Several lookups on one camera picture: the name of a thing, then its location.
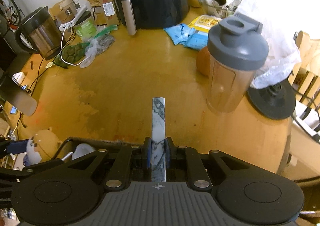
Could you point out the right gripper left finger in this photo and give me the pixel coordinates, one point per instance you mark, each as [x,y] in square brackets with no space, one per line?
[128,163]

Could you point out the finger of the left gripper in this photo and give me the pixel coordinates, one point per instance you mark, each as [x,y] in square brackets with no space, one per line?
[12,147]

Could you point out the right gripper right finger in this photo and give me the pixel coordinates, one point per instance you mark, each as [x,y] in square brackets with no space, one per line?
[183,164]

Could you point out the shiba dog plush toy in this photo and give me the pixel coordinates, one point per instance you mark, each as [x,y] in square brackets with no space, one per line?
[41,147]

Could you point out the marble pattern bar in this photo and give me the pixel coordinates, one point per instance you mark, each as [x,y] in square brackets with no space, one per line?
[158,140]

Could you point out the open cardboard box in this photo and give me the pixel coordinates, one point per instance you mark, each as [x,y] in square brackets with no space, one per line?
[98,144]

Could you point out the black gradient tumbler bottle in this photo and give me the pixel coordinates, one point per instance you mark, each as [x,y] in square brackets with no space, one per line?
[16,90]

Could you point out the brown round fruit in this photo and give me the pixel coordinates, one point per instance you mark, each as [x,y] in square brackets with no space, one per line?
[203,61]

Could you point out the black kettle base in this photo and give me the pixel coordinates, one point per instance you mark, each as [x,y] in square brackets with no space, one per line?
[275,102]

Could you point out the bag of green discs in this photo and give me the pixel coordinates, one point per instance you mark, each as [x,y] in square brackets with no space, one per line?
[71,54]

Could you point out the steel electric kettle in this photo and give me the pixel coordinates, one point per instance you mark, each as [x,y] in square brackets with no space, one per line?
[38,33]

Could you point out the clear plastic bag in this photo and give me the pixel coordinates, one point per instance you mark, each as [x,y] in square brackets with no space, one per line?
[98,44]

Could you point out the grey lid shaker bottle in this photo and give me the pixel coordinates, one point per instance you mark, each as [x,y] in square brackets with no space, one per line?
[237,50]

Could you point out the light blue wipes pack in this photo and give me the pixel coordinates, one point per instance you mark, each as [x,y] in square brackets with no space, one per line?
[180,34]

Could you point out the yellow wipes pack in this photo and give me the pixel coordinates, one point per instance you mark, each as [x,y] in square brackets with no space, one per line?
[204,23]

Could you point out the green lidded jar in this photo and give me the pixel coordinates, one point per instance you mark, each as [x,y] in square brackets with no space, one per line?
[85,27]

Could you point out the wooden chair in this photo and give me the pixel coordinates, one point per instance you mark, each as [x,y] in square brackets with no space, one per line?
[305,77]

